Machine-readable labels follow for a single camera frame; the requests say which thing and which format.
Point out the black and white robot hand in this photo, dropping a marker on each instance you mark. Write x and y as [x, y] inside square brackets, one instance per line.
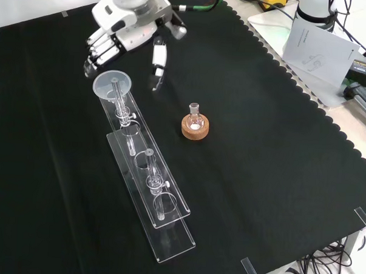
[130, 31]

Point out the translucent white plastic funnel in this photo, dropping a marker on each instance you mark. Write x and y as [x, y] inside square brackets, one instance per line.
[107, 85]

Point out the clear acrylic funnel stand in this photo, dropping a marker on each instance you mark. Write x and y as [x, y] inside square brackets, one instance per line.
[164, 215]

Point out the small round-bottom glass flask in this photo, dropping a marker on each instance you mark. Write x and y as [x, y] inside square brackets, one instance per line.
[194, 120]

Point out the pale board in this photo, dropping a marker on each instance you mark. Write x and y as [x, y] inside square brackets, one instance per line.
[267, 25]

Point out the yellow stop button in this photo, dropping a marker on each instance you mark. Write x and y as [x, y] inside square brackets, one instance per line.
[272, 0]

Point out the black cloth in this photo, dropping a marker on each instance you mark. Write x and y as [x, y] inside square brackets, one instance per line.
[260, 164]

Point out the white paper card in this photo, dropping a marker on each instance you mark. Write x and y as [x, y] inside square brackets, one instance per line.
[320, 52]

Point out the black power adapter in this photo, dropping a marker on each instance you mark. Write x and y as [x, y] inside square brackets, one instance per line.
[365, 72]

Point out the dark grey clamp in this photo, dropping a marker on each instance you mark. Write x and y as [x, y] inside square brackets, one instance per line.
[365, 98]

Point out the clear plastic clip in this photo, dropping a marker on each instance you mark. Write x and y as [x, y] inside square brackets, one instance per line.
[363, 217]
[249, 268]

